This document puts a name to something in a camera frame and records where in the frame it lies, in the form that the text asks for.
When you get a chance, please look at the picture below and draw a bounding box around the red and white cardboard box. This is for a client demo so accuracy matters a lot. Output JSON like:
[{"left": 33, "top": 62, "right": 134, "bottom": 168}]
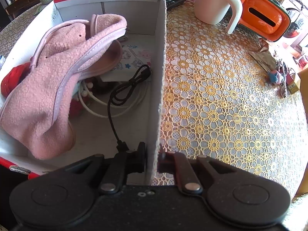
[{"left": 1, "top": 0, "right": 166, "bottom": 185}]

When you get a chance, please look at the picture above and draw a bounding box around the pink fleece hat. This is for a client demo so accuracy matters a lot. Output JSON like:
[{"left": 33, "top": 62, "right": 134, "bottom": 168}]
[{"left": 1, "top": 14, "right": 127, "bottom": 160}]

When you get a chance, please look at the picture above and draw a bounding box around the lace tablecloth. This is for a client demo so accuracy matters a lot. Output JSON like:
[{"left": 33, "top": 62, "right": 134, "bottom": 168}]
[{"left": 0, "top": 0, "right": 308, "bottom": 198}]

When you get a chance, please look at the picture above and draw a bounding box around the pink plush toy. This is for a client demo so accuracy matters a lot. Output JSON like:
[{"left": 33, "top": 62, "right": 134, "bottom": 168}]
[{"left": 69, "top": 81, "right": 91, "bottom": 118}]

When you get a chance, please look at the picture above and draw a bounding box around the patterned face mask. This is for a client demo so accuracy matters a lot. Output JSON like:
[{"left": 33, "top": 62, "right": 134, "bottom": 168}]
[{"left": 100, "top": 40, "right": 153, "bottom": 82}]

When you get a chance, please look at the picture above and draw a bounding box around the small toys pile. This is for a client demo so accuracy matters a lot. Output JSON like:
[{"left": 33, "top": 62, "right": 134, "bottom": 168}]
[{"left": 249, "top": 38, "right": 301, "bottom": 98}]

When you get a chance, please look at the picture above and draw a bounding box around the red cloth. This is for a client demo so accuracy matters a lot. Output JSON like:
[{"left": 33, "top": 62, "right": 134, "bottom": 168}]
[{"left": 1, "top": 62, "right": 30, "bottom": 98}]

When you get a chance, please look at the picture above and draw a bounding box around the orange green tissue box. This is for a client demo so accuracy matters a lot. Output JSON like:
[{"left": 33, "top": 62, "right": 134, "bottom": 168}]
[{"left": 239, "top": 0, "right": 291, "bottom": 42}]

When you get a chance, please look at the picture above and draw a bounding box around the white USB cable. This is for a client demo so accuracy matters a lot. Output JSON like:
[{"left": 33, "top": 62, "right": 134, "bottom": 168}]
[{"left": 77, "top": 79, "right": 149, "bottom": 118}]

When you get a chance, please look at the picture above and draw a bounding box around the black cable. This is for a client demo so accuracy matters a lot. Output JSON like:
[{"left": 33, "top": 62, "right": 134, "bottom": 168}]
[{"left": 107, "top": 64, "right": 152, "bottom": 152}]

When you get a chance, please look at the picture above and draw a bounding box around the pink mug with handle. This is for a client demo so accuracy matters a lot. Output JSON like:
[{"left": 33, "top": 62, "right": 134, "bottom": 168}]
[{"left": 194, "top": 0, "right": 243, "bottom": 34}]

